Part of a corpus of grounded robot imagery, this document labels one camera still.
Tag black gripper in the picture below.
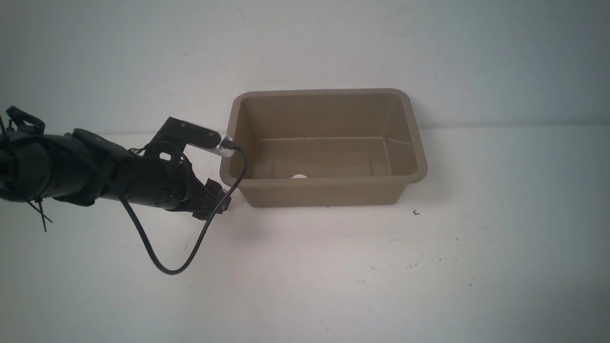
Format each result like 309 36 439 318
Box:
122 156 231 220

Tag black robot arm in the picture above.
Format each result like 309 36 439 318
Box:
1 106 235 220

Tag tan plastic bin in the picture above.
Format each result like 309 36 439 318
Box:
220 88 428 208

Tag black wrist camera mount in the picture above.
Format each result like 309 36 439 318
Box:
144 117 237 158

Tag black camera cable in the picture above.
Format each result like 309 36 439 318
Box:
114 141 248 276

